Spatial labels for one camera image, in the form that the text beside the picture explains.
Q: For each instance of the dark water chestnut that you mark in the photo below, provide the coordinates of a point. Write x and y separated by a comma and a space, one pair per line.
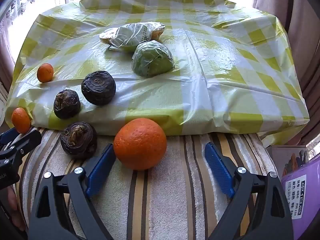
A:
78, 140
98, 87
67, 104

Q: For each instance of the small orange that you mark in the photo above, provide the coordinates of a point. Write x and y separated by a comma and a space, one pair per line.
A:
45, 73
21, 120

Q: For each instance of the floral lace curtain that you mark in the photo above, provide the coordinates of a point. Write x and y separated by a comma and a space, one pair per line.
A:
30, 2

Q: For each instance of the pink curtain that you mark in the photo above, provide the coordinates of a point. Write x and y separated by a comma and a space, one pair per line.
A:
300, 30

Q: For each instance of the purple cardboard box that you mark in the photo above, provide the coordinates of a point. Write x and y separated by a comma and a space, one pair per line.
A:
311, 180

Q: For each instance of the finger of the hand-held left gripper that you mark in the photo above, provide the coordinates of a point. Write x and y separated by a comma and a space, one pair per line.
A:
7, 135
26, 140

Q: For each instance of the striped plush blanket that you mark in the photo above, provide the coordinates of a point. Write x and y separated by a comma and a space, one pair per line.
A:
175, 192

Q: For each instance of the green cabbage half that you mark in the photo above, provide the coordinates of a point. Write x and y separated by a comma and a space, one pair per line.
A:
152, 60

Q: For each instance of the large orange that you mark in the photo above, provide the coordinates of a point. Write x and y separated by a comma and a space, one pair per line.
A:
140, 143

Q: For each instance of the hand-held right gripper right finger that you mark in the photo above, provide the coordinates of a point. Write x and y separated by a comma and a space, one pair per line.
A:
217, 164

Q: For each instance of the pale cabbage half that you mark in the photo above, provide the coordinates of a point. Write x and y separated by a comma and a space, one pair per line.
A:
130, 37

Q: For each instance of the wrapped halved potato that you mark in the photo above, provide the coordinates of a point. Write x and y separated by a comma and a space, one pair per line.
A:
158, 30
105, 38

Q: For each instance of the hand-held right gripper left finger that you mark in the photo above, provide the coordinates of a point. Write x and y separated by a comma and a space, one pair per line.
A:
102, 170

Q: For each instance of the yellow checked plastic tablecloth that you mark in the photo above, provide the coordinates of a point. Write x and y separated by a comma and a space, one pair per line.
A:
212, 80

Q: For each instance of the person's left hand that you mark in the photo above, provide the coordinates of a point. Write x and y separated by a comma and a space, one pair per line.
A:
15, 205

